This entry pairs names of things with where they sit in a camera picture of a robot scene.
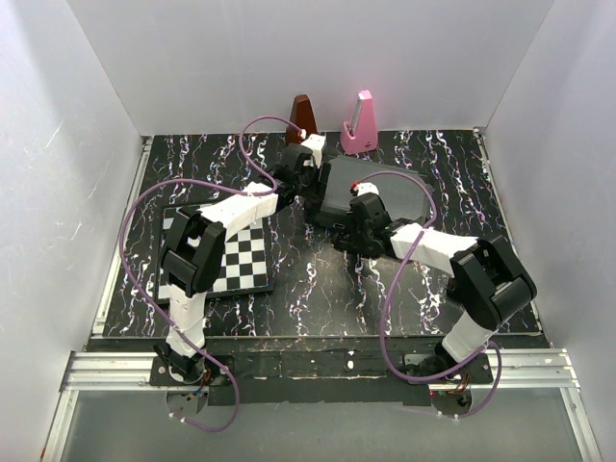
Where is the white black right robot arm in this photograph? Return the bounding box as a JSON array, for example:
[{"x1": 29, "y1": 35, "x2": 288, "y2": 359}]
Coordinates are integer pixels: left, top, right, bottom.
[{"x1": 341, "y1": 183, "x2": 537, "y2": 383}]

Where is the black white chessboard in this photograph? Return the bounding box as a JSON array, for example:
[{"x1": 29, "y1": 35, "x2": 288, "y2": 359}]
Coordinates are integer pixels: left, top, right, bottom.
[{"x1": 154, "y1": 205, "x2": 273, "y2": 304}]

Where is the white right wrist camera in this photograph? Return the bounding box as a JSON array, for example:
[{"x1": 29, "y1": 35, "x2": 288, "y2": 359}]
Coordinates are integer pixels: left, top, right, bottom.
[{"x1": 350, "y1": 182, "x2": 379, "y2": 197}]

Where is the black poker chip case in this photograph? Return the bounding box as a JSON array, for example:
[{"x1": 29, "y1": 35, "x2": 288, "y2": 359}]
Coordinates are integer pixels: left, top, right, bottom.
[{"x1": 303, "y1": 153, "x2": 434, "y2": 256}]

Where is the pink metronome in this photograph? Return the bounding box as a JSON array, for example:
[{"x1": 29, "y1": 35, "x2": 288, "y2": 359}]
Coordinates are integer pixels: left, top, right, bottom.
[{"x1": 340, "y1": 90, "x2": 378, "y2": 155}]

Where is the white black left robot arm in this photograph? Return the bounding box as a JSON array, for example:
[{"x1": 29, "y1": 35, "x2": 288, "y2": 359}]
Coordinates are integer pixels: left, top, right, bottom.
[{"x1": 157, "y1": 135, "x2": 325, "y2": 385}]

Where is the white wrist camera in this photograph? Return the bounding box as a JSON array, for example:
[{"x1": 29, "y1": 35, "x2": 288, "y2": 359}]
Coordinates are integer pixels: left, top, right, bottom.
[
  {"x1": 350, "y1": 182, "x2": 379, "y2": 197},
  {"x1": 300, "y1": 134, "x2": 326, "y2": 168}
]

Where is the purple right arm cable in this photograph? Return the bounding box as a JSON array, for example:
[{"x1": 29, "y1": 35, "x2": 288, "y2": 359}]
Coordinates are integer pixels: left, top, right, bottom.
[{"x1": 355, "y1": 170, "x2": 503, "y2": 419}]

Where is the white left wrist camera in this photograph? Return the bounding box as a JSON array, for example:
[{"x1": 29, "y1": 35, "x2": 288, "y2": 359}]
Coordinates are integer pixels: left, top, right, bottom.
[{"x1": 300, "y1": 134, "x2": 326, "y2": 168}]

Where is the brown wooden metronome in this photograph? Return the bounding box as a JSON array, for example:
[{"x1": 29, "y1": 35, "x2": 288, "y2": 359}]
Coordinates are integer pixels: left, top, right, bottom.
[{"x1": 285, "y1": 93, "x2": 319, "y2": 145}]

